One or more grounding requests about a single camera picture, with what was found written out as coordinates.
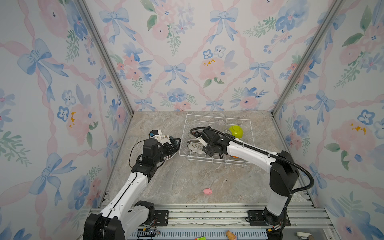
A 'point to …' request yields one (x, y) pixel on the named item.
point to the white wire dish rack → (192, 121)
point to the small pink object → (207, 191)
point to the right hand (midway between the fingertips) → (208, 143)
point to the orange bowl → (237, 157)
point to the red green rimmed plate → (169, 156)
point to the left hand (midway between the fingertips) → (175, 140)
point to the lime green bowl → (236, 131)
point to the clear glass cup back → (221, 122)
